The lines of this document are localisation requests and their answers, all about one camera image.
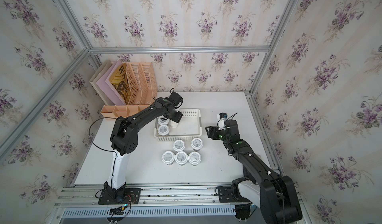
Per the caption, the yogurt cup row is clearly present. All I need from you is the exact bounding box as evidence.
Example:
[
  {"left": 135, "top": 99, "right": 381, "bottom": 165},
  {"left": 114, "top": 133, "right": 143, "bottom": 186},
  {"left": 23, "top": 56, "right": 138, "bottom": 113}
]
[
  {"left": 162, "top": 151, "right": 175, "bottom": 165},
  {"left": 157, "top": 124, "right": 170, "bottom": 136},
  {"left": 175, "top": 151, "right": 189, "bottom": 166},
  {"left": 173, "top": 139, "right": 186, "bottom": 152},
  {"left": 158, "top": 116, "right": 169, "bottom": 126},
  {"left": 191, "top": 137, "right": 204, "bottom": 151},
  {"left": 169, "top": 120, "right": 179, "bottom": 128},
  {"left": 188, "top": 151, "right": 202, "bottom": 166}
]

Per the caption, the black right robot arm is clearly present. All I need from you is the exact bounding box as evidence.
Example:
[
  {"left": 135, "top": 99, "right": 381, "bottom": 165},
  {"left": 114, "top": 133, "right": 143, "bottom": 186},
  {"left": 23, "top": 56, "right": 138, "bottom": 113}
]
[{"left": 206, "top": 119, "right": 303, "bottom": 224}]

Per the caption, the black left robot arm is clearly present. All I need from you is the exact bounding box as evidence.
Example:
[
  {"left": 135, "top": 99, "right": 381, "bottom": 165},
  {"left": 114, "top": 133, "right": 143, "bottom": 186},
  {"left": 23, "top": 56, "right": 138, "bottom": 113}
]
[{"left": 104, "top": 93, "right": 183, "bottom": 198}]

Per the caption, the white plastic basket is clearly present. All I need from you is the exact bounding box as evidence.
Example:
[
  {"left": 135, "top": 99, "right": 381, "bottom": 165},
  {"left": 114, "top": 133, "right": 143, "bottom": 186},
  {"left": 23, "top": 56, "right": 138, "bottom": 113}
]
[{"left": 154, "top": 109, "right": 202, "bottom": 142}]

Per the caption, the peach plastic file organizer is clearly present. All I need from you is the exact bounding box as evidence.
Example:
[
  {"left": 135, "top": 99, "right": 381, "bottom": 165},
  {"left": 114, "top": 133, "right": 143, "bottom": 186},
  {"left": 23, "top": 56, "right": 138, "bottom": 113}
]
[{"left": 100, "top": 60, "right": 158, "bottom": 117}]

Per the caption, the yellow black patterned book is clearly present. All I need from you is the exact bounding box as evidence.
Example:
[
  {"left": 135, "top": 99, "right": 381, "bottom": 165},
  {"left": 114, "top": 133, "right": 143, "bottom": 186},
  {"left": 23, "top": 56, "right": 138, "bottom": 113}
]
[{"left": 107, "top": 62, "right": 131, "bottom": 105}]

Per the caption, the pink folder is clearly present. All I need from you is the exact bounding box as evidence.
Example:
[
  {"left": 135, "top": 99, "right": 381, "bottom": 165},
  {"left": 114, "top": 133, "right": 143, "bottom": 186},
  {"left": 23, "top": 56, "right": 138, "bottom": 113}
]
[{"left": 91, "top": 60, "right": 126, "bottom": 105}]

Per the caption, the beige folder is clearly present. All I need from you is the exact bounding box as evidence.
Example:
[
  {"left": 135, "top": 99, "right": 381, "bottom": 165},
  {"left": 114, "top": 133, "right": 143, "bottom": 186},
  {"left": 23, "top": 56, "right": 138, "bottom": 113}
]
[{"left": 90, "top": 60, "right": 114, "bottom": 105}]

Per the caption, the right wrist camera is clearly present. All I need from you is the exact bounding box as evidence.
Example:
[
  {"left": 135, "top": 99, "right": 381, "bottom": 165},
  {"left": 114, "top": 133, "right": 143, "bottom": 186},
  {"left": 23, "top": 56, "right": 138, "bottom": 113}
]
[{"left": 217, "top": 112, "right": 228, "bottom": 130}]

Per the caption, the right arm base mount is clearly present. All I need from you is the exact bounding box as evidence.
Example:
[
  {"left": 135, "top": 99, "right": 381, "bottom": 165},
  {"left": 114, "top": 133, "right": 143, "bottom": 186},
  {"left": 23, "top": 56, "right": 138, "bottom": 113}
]
[{"left": 215, "top": 177, "right": 250, "bottom": 203}]

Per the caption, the aluminium rail frame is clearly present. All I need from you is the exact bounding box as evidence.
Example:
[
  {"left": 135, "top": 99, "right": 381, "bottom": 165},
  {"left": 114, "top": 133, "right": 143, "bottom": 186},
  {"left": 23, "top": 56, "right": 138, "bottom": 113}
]
[{"left": 47, "top": 185, "right": 259, "bottom": 224}]

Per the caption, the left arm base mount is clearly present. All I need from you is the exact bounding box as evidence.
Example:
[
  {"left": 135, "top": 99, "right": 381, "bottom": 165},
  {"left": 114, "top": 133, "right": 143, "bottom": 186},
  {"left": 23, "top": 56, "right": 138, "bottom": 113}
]
[{"left": 98, "top": 182, "right": 142, "bottom": 205}]

